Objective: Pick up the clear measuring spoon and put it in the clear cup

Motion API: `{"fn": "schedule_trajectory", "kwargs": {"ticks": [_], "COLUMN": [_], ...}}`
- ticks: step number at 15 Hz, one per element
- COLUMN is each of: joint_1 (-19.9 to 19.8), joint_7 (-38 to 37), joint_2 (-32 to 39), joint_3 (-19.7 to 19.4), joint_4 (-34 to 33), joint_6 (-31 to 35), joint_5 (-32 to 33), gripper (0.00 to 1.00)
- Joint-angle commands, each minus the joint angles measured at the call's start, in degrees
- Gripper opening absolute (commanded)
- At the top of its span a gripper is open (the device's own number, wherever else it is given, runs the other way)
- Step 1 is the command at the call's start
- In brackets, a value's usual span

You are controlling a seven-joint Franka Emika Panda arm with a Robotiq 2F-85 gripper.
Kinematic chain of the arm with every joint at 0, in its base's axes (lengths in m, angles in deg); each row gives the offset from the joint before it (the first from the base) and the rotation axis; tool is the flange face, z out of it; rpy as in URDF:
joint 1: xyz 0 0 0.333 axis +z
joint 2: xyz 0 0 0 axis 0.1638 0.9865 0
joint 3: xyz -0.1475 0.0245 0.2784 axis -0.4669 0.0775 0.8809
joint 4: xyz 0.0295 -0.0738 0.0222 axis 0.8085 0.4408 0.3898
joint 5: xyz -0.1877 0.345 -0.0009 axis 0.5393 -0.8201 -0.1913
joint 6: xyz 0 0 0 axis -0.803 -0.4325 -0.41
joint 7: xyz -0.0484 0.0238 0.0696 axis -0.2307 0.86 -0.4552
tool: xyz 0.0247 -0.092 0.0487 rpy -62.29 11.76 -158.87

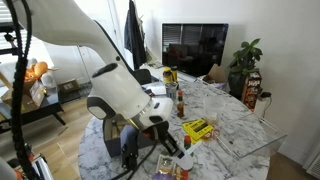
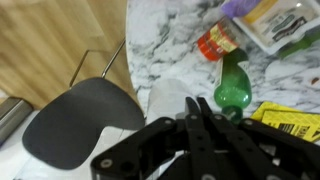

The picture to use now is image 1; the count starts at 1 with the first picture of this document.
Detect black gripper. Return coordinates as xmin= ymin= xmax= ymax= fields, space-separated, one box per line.
xmin=140 ymin=119 xmax=184 ymax=158

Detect clear plastic cup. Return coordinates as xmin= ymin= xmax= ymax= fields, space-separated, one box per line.
xmin=203 ymin=96 xmax=225 ymax=126

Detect printed snack packet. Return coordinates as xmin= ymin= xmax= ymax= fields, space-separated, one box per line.
xmin=155 ymin=154 xmax=177 ymax=176

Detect yellow black packet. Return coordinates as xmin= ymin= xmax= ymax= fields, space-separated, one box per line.
xmin=181 ymin=118 xmax=215 ymax=145

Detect brown hot sauce bottle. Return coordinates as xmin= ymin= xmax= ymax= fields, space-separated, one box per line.
xmin=176 ymin=90 xmax=186 ymax=119

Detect clear glass jar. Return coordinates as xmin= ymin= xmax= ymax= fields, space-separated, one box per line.
xmin=164 ymin=82 xmax=179 ymax=102

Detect white paper sheet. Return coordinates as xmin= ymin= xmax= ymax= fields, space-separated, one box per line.
xmin=144 ymin=84 xmax=168 ymax=97

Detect blue cardboard shoe box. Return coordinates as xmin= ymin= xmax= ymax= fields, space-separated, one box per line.
xmin=102 ymin=116 xmax=158 ymax=159

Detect yellow lid vitamin bottle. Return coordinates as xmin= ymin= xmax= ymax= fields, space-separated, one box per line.
xmin=162 ymin=67 xmax=174 ymax=84

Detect black chair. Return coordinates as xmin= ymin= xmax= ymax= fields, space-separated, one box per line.
xmin=133 ymin=68 xmax=153 ymax=86

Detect white television stand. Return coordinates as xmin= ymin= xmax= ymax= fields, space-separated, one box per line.
xmin=139 ymin=61 xmax=231 ymax=92

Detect clear acrylic box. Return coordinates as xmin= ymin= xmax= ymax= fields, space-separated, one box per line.
xmin=213 ymin=111 xmax=288 ymax=160

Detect brown paper bag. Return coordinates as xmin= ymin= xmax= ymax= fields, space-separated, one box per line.
xmin=203 ymin=63 xmax=228 ymax=84

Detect black flat screen television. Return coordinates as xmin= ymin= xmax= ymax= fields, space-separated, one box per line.
xmin=161 ymin=23 xmax=230 ymax=78

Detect green potted plant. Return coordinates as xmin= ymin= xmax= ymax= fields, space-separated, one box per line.
xmin=228 ymin=38 xmax=264 ymax=100

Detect dark hanging clothes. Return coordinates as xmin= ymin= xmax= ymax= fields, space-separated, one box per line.
xmin=123 ymin=0 xmax=148 ymax=71

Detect small closed cardboard box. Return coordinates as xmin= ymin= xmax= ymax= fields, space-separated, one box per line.
xmin=58 ymin=78 xmax=81 ymax=94

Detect black low bench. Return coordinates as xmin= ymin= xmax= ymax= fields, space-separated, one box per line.
xmin=0 ymin=90 xmax=67 ymax=135

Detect open cardboard box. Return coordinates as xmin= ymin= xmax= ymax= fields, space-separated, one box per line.
xmin=1 ymin=79 xmax=48 ymax=114

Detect orange plush toy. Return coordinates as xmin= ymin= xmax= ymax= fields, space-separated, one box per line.
xmin=23 ymin=61 xmax=58 ymax=83

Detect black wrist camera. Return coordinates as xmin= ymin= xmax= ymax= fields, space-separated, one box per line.
xmin=120 ymin=127 xmax=140 ymax=171

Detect metal frame with green trim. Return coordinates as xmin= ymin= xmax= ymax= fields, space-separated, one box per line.
xmin=26 ymin=153 xmax=54 ymax=180

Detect black corrugated cable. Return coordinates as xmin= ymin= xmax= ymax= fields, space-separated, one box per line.
xmin=3 ymin=0 xmax=38 ymax=180

